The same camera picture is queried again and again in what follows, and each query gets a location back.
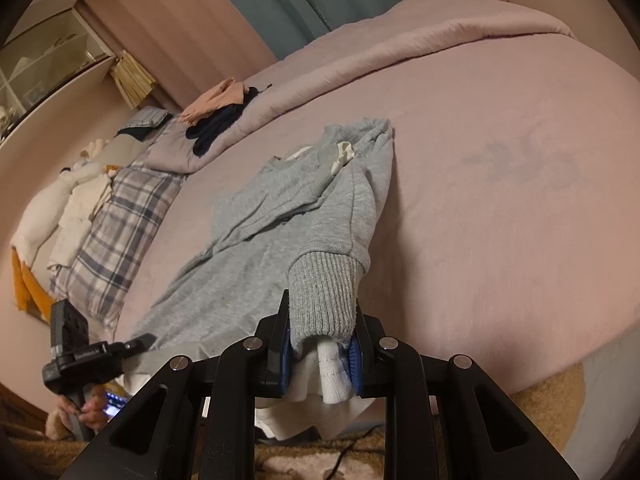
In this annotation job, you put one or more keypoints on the pink curtain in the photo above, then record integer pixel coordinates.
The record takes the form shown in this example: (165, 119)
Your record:
(190, 25)

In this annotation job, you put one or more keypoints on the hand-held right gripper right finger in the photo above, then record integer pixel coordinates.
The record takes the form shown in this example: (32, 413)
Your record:
(356, 360)

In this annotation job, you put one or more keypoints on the pile of folded clothes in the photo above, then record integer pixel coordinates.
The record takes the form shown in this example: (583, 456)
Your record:
(215, 127)

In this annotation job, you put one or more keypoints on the white plush toy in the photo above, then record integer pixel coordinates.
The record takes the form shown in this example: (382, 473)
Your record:
(45, 210)

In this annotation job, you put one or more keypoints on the teal curtain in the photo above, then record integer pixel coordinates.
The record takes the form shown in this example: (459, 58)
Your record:
(300, 0)

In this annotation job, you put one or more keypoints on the pink duvet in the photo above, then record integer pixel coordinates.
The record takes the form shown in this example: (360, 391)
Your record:
(400, 35)

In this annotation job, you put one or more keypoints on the yellow curtain tassel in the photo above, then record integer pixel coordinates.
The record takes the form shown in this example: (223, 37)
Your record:
(132, 80)

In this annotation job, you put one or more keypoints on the grey printed sweatshirt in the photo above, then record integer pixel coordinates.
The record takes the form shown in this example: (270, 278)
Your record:
(280, 240)

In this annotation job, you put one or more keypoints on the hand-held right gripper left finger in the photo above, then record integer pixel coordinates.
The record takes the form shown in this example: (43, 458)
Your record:
(285, 360)

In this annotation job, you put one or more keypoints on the striped pillow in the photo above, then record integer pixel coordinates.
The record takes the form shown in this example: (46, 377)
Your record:
(147, 119)

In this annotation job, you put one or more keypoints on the plaid pillow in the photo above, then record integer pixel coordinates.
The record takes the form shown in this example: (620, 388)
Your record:
(120, 240)

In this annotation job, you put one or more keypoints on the pink folded garment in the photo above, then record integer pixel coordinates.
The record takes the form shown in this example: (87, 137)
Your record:
(215, 100)

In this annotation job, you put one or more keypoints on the brown rug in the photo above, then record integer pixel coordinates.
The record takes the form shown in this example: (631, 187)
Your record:
(540, 410)

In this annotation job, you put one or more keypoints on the person's left hand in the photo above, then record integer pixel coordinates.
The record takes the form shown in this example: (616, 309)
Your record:
(92, 410)

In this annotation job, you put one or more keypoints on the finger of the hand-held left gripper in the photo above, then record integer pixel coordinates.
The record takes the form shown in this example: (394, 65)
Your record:
(137, 346)

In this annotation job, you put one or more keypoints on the white shelf cabinet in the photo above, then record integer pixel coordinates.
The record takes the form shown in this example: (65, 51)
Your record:
(45, 70)

